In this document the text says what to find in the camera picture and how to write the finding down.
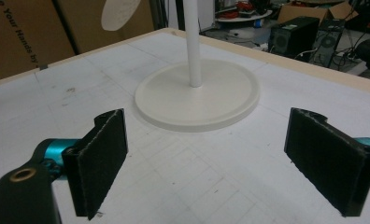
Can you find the large printed cardboard box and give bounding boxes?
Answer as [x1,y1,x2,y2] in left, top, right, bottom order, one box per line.
[0,0,157,83]

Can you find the round white table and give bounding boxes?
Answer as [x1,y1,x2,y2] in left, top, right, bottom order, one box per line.
[215,8,274,23]

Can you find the beige slotted spoon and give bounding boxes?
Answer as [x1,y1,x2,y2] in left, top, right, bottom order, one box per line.
[100,0,142,32]

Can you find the grey-fronted computer tower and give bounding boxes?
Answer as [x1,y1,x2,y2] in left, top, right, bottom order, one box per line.
[309,19,347,68]

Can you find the white grid paper mat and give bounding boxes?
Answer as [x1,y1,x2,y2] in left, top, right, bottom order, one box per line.
[0,31,370,224]

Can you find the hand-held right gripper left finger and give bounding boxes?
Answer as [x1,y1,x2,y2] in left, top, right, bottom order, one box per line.
[62,107,129,221]

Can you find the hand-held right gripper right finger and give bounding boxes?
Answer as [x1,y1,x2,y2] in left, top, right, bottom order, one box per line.
[283,106,370,218]

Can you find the white hook rack stand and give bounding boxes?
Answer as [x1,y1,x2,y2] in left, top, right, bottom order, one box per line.
[134,0,262,133]

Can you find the open cardboard box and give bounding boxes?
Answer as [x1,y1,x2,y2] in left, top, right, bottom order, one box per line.
[277,1,359,25]

